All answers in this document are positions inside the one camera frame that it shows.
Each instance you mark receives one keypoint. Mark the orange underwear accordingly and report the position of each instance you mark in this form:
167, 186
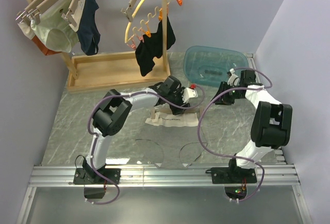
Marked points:
42, 47

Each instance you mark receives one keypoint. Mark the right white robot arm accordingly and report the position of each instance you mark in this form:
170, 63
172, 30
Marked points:
270, 129

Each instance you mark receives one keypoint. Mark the aluminium mounting rail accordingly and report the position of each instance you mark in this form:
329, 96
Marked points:
151, 176

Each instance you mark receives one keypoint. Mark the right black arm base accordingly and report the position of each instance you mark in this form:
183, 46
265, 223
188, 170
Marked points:
225, 175

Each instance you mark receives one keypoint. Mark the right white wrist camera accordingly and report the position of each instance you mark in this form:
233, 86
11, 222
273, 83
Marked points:
233, 79

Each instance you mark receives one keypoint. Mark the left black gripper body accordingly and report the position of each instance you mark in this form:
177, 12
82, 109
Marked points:
177, 98

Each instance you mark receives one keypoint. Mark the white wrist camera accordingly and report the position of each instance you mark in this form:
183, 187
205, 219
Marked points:
233, 79
189, 93

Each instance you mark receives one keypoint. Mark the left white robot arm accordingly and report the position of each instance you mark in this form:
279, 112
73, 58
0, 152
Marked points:
110, 114

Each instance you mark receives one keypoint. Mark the wooden drying rack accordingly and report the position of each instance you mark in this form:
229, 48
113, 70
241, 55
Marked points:
103, 70

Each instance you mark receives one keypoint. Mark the navy blue underwear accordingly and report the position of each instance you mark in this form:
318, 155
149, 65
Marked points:
88, 33

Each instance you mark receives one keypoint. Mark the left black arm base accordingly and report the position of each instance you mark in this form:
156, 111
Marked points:
94, 185

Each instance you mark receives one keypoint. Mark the black underwear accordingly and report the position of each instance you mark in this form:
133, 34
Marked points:
147, 50

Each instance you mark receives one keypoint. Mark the grey and cream underwear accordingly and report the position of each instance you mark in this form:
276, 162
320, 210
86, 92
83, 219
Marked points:
169, 141

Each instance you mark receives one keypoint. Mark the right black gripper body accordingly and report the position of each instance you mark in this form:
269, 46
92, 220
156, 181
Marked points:
229, 97

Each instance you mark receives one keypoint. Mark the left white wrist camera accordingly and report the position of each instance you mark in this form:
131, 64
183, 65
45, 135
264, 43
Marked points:
189, 93

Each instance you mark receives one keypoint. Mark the blue plastic basin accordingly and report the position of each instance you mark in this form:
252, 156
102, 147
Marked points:
209, 66

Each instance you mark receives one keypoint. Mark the light green underwear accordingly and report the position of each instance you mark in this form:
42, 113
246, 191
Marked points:
54, 31

